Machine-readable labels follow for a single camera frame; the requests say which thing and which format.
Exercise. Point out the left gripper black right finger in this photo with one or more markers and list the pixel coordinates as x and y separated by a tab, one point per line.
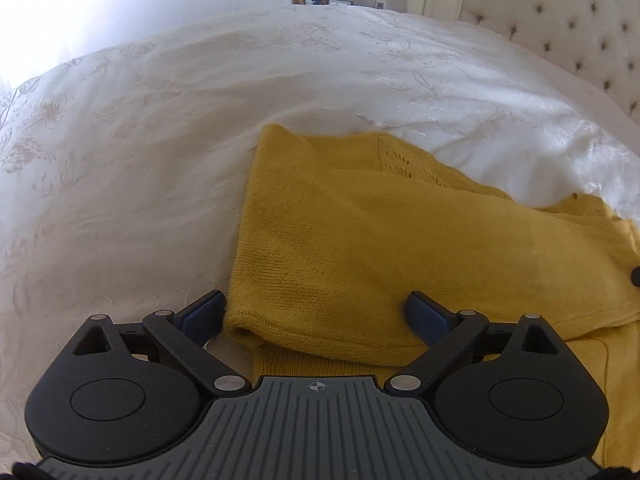
450	338

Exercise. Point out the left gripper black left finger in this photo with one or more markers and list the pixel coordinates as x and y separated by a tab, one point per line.
181	337

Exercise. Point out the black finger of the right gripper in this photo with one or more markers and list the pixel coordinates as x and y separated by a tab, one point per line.
635	276

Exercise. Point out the mustard yellow knit sweater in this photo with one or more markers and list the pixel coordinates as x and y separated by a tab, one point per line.
336	233

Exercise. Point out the white floral bedspread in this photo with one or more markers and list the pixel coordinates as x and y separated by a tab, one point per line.
124	172

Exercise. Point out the cream tufted headboard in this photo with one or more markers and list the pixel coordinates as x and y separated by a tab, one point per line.
595	40

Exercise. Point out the small bedside clock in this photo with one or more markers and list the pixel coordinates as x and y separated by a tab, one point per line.
340	3

